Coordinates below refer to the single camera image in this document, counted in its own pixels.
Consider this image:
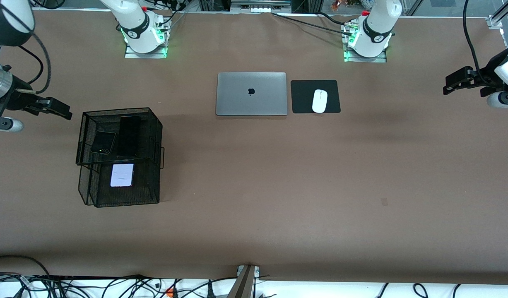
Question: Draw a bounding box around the small black flip phone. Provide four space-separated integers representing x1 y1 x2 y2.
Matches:
90 131 116 155

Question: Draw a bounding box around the long black slab phone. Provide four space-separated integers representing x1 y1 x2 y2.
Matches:
116 116 141 158

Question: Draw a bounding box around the lavender flip phone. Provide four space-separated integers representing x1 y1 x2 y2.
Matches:
110 163 135 187

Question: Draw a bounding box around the black mesh two-tier tray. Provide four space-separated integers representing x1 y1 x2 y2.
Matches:
76 108 165 208

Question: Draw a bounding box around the white computer mouse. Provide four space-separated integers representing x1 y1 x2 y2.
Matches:
312 89 328 113

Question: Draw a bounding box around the black mouse pad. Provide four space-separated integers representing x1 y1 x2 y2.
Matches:
291 80 341 114

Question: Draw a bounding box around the silver closed laptop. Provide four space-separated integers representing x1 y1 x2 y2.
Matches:
216 72 288 116

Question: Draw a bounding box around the white power strip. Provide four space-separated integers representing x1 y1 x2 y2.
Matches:
231 0 291 13

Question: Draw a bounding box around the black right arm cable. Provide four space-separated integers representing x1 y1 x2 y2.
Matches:
18 33 51 95

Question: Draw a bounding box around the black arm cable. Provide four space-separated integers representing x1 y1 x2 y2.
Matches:
463 0 492 83
18 33 51 95

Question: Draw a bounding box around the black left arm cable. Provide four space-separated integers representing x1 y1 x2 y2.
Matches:
463 0 492 83

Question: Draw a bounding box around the aluminium frame profile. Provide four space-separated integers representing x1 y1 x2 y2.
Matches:
488 0 508 29

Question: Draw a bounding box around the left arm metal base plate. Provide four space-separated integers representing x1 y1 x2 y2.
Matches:
344 49 388 63

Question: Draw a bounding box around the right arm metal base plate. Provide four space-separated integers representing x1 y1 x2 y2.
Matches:
125 41 168 59

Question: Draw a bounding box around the short black table cable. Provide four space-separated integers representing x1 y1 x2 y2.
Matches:
316 12 347 26

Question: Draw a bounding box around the black looped floor cable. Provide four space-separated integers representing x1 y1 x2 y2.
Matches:
0 255 51 279

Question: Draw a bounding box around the long black table cable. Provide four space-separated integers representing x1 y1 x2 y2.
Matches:
272 12 354 34

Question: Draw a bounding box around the grey metal camera bracket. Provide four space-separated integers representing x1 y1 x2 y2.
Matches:
227 265 260 298

